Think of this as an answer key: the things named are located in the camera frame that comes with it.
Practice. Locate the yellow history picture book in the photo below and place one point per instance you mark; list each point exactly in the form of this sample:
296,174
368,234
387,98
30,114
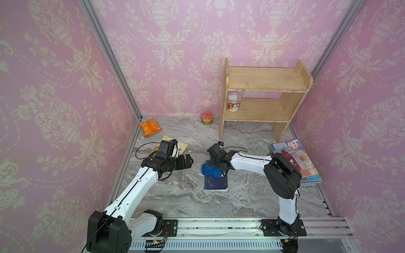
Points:
181,147

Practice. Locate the Hamlet purple red book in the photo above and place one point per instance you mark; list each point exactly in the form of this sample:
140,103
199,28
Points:
297,163

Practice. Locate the blue cloth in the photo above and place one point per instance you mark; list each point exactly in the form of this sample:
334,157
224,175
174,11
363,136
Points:
207,170

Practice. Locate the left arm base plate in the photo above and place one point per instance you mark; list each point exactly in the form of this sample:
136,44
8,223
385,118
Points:
165,227

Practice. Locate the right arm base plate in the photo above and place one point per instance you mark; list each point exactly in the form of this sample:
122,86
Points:
277,227

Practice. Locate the left aluminium corner post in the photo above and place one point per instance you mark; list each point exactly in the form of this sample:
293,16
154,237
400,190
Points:
107,50

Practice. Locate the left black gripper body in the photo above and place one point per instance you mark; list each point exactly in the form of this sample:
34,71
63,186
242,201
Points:
172,163

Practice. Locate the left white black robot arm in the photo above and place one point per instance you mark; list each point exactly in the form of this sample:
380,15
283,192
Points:
113,230

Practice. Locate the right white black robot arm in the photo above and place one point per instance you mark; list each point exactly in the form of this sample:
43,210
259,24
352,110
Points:
283,177

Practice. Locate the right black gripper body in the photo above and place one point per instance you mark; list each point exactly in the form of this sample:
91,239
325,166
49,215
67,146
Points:
215,164

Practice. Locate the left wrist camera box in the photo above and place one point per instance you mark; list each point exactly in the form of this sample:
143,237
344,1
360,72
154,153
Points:
167,149

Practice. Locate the colourful sunflower magazine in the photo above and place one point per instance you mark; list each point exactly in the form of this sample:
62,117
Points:
295,148

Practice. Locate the aluminium front rail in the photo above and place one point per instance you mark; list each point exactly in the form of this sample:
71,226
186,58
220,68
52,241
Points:
243,235

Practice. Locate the orange snack bag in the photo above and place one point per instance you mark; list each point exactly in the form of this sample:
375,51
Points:
150,127

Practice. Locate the wooden two-tier shelf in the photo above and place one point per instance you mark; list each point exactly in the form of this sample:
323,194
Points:
278,94

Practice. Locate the white red cup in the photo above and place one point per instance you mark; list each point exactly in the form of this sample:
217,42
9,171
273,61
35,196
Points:
233,102

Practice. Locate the dark blue book yellow label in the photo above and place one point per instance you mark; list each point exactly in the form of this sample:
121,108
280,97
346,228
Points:
215,184

